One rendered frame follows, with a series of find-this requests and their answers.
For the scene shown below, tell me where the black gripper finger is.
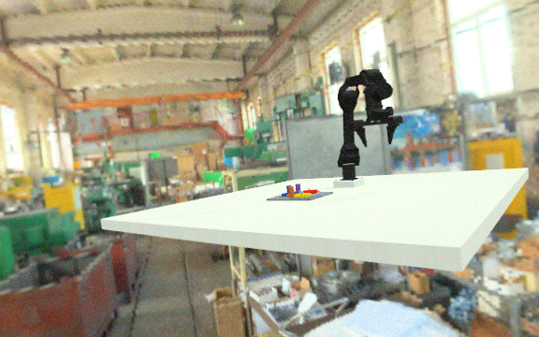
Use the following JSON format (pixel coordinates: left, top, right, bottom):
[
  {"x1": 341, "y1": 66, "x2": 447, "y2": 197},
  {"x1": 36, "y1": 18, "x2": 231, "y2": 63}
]
[
  {"x1": 386, "y1": 124, "x2": 400, "y2": 144},
  {"x1": 354, "y1": 127, "x2": 367, "y2": 147}
]

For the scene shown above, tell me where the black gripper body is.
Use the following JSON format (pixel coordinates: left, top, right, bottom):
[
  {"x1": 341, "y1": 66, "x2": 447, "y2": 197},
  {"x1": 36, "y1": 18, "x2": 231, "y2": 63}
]
[{"x1": 349, "y1": 103, "x2": 403, "y2": 129}]

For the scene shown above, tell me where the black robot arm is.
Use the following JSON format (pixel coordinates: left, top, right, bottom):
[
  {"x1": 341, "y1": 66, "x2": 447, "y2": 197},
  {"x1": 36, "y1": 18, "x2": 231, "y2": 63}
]
[{"x1": 338, "y1": 68, "x2": 394, "y2": 181}]

